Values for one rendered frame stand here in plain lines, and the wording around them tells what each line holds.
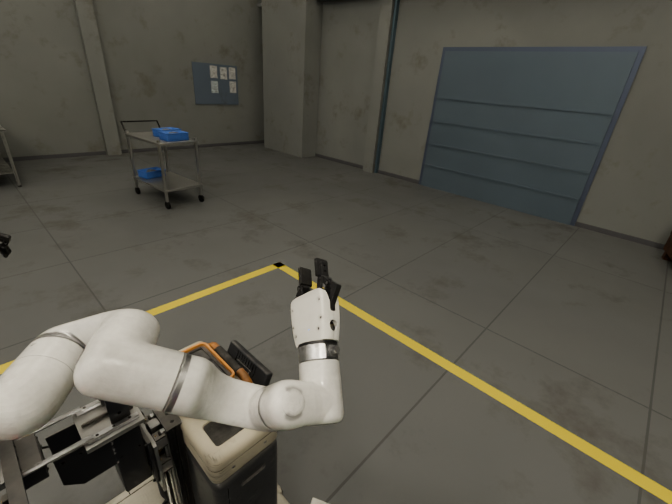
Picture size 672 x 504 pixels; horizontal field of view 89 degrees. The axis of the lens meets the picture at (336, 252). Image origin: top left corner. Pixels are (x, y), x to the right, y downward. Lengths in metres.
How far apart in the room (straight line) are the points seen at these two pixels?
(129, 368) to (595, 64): 7.05
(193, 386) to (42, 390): 0.19
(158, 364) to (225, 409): 0.16
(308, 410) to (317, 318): 0.16
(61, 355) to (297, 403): 0.35
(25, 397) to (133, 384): 0.12
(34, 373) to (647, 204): 7.17
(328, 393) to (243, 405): 0.15
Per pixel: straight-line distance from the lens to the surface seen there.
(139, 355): 0.56
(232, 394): 0.67
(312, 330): 0.65
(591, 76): 7.14
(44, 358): 0.65
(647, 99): 7.09
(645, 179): 7.14
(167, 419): 1.38
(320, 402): 0.62
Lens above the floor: 1.93
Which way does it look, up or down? 26 degrees down
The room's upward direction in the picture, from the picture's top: 5 degrees clockwise
